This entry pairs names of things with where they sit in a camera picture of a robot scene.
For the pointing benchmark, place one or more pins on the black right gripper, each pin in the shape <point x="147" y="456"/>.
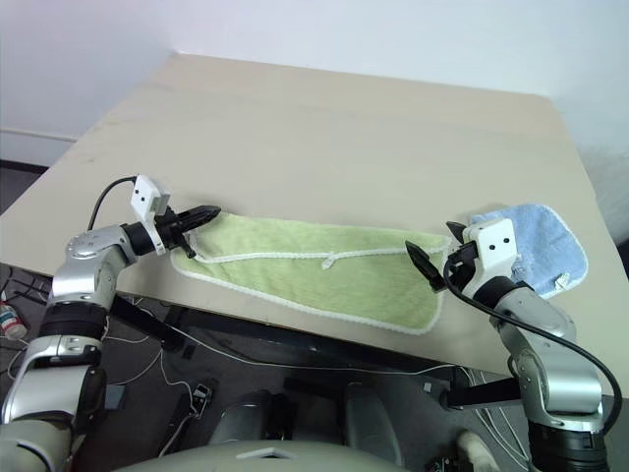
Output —
<point x="462" y="260"/>

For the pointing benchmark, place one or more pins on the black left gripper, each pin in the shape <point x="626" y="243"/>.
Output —
<point x="169" y="230"/>

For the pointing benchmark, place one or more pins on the green towel with white trim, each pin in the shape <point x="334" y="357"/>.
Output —
<point x="314" y="275"/>

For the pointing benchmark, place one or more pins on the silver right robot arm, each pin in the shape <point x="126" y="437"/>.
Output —
<point x="545" y="344"/>

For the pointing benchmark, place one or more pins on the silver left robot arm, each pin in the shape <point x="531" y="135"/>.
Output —
<point x="78" y="280"/>

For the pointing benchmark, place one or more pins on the blue towel with white trim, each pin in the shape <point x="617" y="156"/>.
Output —
<point x="545" y="241"/>

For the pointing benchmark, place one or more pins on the small black floor device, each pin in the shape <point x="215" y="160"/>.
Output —
<point x="202" y="396"/>

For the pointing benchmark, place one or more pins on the dark grey rounded shape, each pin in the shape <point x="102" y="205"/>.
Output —
<point x="255" y="418"/>
<point x="371" y="418"/>

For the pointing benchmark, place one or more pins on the white bottle with red label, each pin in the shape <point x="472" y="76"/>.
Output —
<point x="11" y="319"/>

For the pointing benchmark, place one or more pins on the beige curved tube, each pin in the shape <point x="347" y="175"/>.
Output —
<point x="479" y="450"/>

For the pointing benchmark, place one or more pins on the grey robot torso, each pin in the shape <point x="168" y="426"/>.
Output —
<point x="255" y="454"/>

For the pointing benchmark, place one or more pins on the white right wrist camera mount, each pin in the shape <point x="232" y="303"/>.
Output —
<point x="495" y="246"/>

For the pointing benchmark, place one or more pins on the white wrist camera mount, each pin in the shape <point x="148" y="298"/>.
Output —
<point x="495" y="246"/>
<point x="145" y="197"/>

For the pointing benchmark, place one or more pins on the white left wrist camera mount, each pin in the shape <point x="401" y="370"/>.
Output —
<point x="145" y="197"/>

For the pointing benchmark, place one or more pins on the black metal table frame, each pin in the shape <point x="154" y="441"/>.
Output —
<point x="295" y="339"/>

